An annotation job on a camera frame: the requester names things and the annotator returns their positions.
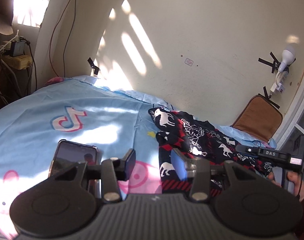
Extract smartphone in clear case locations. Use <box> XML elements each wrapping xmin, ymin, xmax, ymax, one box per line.
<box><xmin>49</xmin><ymin>140</ymin><xmax>99</xmax><ymax>200</ymax></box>

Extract short black tape strip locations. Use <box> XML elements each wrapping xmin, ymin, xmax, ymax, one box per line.
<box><xmin>87</xmin><ymin>57</ymin><xmax>100</xmax><ymax>75</ymax></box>

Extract black tape on cushion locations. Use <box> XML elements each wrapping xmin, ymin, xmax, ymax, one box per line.
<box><xmin>263</xmin><ymin>86</ymin><xmax>280</xmax><ymax>110</ymax></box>

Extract blue cartoon bed sheet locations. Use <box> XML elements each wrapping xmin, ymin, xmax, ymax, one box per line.
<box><xmin>0</xmin><ymin>75</ymin><xmax>277</xmax><ymax>240</ymax></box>

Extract white plug adapter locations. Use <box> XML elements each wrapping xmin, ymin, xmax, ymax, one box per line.
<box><xmin>270</xmin><ymin>81</ymin><xmax>285</xmax><ymax>96</ymax></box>

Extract navy reindeer knit sweater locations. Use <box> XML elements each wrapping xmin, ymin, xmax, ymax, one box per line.
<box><xmin>148</xmin><ymin>107</ymin><xmax>284</xmax><ymax>202</ymax></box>

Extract black power adapter box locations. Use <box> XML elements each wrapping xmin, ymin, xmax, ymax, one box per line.
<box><xmin>11</xmin><ymin>40</ymin><xmax>26</xmax><ymax>57</ymax></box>

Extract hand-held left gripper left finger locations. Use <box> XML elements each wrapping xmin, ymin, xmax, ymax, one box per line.
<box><xmin>48</xmin><ymin>149</ymin><xmax>137</xmax><ymax>203</ymax></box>

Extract yellow power strip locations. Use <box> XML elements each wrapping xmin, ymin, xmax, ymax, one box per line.
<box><xmin>3</xmin><ymin>54</ymin><xmax>33</xmax><ymax>70</ymax></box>

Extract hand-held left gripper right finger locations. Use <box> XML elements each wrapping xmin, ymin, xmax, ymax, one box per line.
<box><xmin>171</xmin><ymin>148</ymin><xmax>264</xmax><ymax>203</ymax></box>

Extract person's right hand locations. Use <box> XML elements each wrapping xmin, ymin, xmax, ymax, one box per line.
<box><xmin>268</xmin><ymin>170</ymin><xmax>304</xmax><ymax>202</ymax></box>

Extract brown seat cushion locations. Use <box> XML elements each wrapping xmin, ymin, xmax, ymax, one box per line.
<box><xmin>229</xmin><ymin>95</ymin><xmax>284</xmax><ymax>142</ymax></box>

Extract white light bulb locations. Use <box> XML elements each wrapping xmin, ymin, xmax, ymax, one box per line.
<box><xmin>278</xmin><ymin>43</ymin><xmax>299</xmax><ymax>72</ymax></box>

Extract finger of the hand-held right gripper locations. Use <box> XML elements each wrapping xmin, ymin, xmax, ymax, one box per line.
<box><xmin>236</xmin><ymin>144</ymin><xmax>290</xmax><ymax>166</ymax></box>

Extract crossed black tape strips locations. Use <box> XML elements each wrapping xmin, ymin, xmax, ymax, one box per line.
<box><xmin>258</xmin><ymin>52</ymin><xmax>296</xmax><ymax>75</ymax></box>

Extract thin brown wall cable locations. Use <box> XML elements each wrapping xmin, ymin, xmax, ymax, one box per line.
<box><xmin>49</xmin><ymin>0</ymin><xmax>80</xmax><ymax>78</ymax></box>

